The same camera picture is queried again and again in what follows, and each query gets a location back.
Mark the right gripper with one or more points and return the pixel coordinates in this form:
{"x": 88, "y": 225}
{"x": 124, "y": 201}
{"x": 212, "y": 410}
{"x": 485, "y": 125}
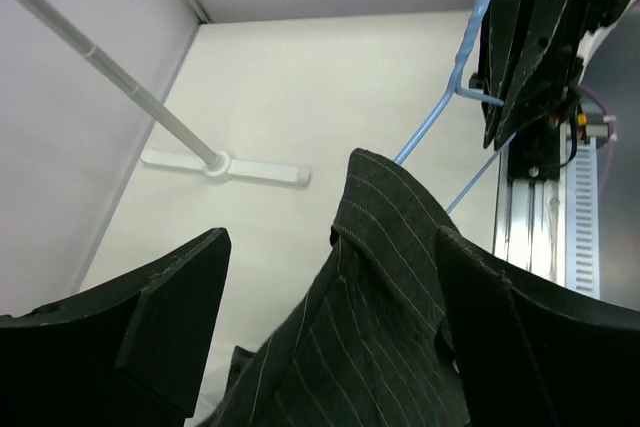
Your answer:
{"x": 515, "y": 40}

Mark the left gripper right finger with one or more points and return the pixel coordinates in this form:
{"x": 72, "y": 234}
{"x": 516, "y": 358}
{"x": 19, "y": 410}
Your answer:
{"x": 533, "y": 353}

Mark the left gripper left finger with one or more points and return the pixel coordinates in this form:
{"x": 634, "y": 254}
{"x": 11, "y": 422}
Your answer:
{"x": 129, "y": 352}

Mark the blue wire hanger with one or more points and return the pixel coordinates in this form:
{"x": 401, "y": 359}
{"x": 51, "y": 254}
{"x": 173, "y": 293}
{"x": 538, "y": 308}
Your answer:
{"x": 454, "y": 85}

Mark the black pinstriped shirt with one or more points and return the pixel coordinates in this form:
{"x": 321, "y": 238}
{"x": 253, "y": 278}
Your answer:
{"x": 360, "y": 347}

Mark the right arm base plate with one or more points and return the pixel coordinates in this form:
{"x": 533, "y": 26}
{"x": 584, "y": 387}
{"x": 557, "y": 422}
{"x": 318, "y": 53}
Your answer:
{"x": 535, "y": 152}

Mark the aluminium mounting rail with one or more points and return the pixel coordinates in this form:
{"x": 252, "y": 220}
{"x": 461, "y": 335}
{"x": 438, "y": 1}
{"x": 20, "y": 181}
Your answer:
{"x": 530, "y": 224}

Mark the slotted cable duct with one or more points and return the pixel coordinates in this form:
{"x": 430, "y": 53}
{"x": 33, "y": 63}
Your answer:
{"x": 582, "y": 222}

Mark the white clothes rack frame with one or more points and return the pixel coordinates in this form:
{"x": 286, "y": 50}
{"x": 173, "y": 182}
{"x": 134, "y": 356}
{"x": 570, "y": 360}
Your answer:
{"x": 218, "y": 165}

